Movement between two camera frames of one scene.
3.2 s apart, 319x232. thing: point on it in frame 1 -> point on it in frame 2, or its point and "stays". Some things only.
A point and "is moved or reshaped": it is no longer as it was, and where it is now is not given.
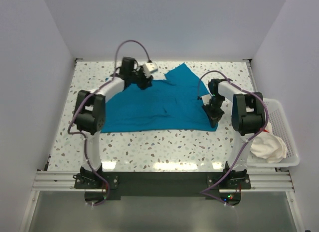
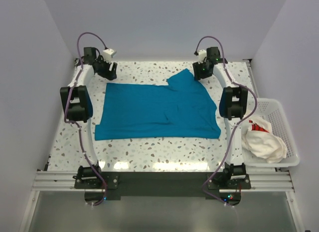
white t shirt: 272,148 stays
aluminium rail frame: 277,180 stays
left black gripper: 147,81 -> 110,75
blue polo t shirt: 173,104 is moved or reshaped
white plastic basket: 281,126 stays
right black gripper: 214,117 -> 198,74
